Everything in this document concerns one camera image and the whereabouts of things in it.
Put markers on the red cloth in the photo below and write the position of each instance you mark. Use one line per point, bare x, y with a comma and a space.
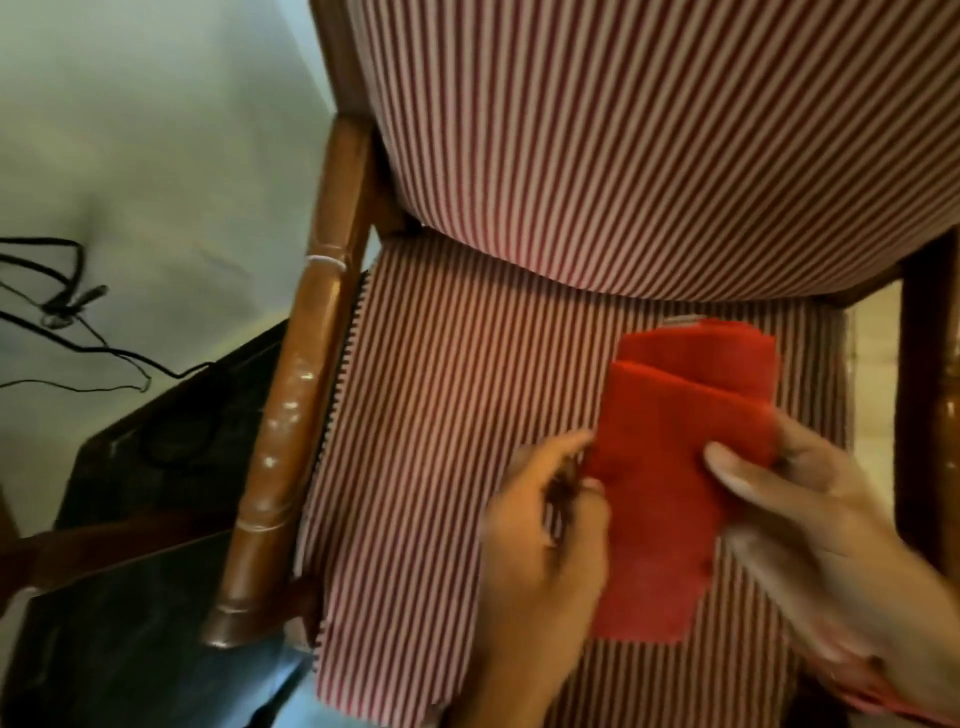
660, 450

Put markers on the person's right hand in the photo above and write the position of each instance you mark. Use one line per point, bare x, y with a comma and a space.
840, 555

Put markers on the red striped chair back cushion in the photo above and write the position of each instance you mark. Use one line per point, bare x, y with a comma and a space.
637, 135

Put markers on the person's blue jeans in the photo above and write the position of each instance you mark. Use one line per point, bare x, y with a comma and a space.
292, 697

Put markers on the person's left hand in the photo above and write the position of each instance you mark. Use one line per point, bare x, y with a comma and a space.
525, 570

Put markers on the dark glass-topped table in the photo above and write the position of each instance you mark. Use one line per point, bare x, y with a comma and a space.
135, 450

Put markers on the wooden chair back frame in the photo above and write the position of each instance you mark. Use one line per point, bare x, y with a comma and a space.
337, 60

